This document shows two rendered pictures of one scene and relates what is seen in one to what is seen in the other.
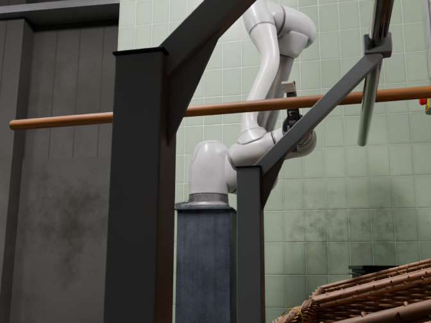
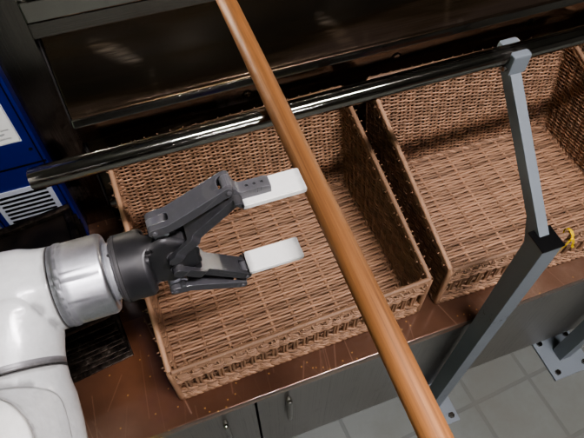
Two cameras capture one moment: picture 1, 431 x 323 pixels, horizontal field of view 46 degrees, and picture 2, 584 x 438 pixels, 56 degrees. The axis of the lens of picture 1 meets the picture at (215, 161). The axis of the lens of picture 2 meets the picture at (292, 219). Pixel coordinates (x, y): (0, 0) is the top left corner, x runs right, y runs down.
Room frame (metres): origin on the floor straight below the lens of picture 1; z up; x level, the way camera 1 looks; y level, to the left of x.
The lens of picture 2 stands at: (1.47, 0.11, 1.71)
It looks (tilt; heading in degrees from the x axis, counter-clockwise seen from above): 55 degrees down; 236
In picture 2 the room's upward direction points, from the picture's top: straight up
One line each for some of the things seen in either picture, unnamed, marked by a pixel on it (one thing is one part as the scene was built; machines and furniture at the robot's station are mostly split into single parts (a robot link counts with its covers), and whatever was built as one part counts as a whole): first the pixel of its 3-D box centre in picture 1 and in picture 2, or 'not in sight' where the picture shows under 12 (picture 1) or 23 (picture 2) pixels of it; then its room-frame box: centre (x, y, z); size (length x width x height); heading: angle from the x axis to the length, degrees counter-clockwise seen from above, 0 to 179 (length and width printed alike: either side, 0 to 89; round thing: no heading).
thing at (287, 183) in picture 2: (288, 86); (270, 188); (1.30, -0.20, 1.26); 0.07 x 0.03 x 0.01; 165
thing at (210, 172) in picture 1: (210, 168); not in sight; (1.98, 0.02, 1.17); 0.18 x 0.16 x 0.22; 123
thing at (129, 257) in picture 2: (294, 124); (156, 258); (1.42, -0.23, 1.19); 0.09 x 0.07 x 0.08; 165
